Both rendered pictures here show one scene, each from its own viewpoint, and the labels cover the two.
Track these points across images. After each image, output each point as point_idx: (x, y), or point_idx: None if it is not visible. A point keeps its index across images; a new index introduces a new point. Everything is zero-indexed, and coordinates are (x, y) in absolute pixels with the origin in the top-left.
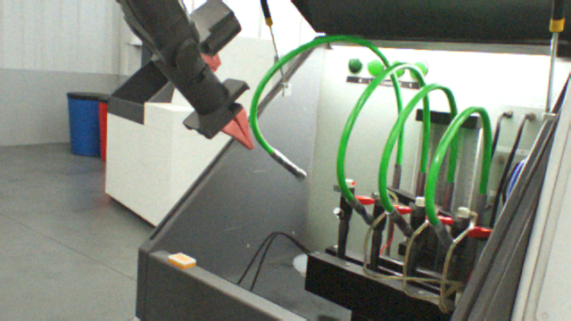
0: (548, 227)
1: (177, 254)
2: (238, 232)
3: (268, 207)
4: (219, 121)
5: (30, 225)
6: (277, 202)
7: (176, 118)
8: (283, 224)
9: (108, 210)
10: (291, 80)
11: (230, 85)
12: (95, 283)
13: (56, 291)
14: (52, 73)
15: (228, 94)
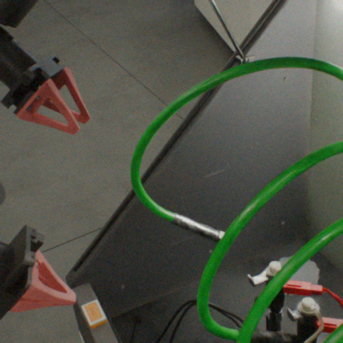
0: None
1: (91, 303)
2: (193, 241)
3: (237, 206)
4: (0, 307)
5: (116, 56)
6: (251, 198)
7: None
8: (264, 218)
9: (195, 32)
10: (254, 49)
11: (19, 247)
12: (166, 140)
13: (128, 149)
14: None
15: (9, 269)
